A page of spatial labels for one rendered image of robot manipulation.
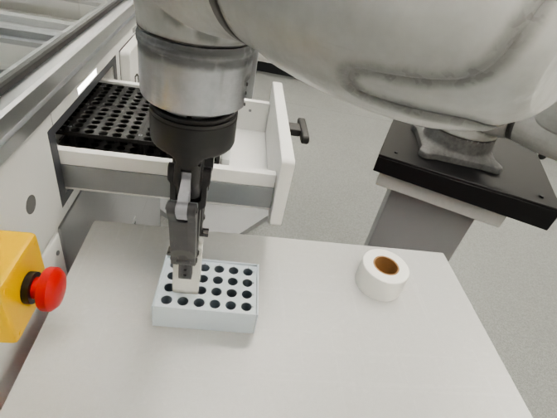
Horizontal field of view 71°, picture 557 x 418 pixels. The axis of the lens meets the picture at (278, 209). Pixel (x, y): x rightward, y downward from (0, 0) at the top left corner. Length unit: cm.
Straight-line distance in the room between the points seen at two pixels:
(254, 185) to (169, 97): 26
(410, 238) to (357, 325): 52
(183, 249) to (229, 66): 18
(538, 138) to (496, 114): 72
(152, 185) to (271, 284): 21
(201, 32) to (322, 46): 13
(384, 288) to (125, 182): 38
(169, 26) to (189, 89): 4
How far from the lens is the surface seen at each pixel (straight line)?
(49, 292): 40
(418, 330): 60
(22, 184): 50
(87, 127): 61
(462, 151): 95
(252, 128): 77
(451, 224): 102
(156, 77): 31
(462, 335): 63
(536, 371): 184
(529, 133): 90
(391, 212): 101
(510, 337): 189
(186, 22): 28
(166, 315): 50
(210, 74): 30
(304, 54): 19
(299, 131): 63
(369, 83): 18
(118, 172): 56
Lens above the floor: 118
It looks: 37 degrees down
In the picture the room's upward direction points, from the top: 12 degrees clockwise
